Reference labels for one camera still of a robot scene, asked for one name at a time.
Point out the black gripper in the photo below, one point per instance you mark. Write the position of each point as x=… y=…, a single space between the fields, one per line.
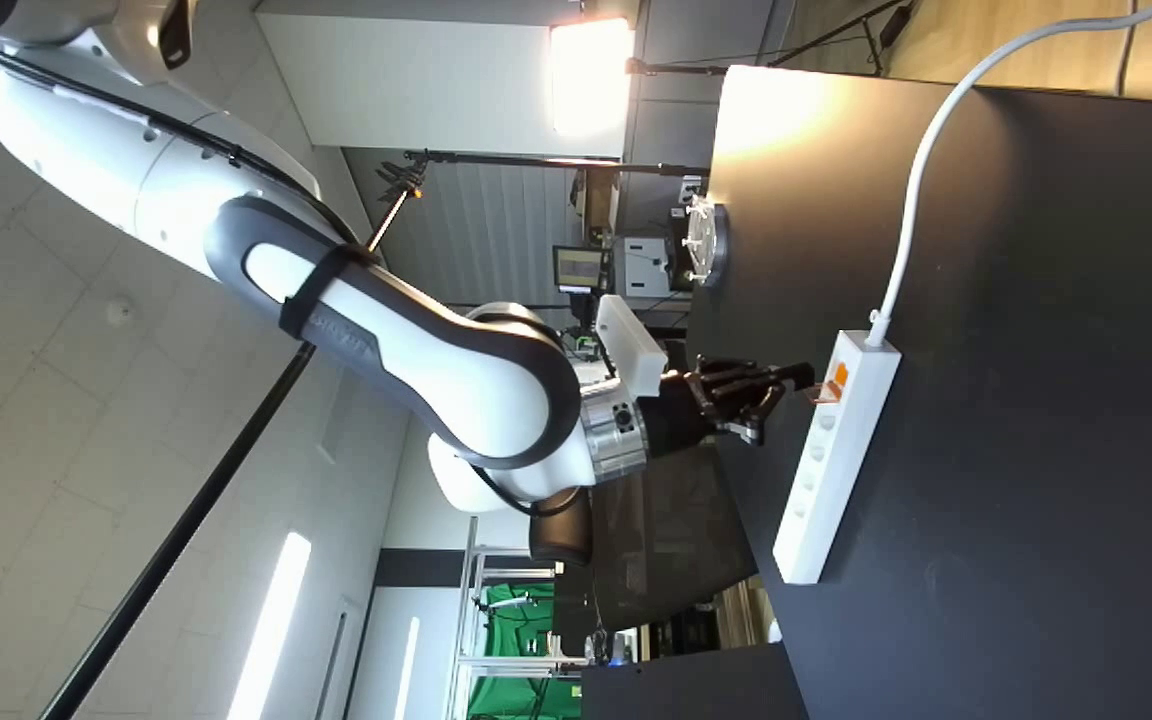
x=678 y=404

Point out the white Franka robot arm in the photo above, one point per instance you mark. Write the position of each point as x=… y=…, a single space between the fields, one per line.
x=456 y=364

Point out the white power strip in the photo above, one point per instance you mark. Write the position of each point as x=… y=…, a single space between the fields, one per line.
x=837 y=463

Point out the black partition board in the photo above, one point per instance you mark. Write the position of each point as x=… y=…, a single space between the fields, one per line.
x=661 y=542

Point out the grey equipment box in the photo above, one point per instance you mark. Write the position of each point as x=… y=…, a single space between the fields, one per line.
x=646 y=267

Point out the small computer monitor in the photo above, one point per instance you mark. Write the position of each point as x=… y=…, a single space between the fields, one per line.
x=576 y=270

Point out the green storage bin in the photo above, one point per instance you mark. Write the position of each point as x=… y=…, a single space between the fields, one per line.
x=522 y=696
x=519 y=616

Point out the bright ceiling light panel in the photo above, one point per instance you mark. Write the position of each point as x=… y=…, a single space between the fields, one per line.
x=591 y=74

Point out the long black pole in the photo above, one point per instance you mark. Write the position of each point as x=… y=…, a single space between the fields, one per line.
x=191 y=527

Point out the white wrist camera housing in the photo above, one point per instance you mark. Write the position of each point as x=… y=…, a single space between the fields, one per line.
x=628 y=345

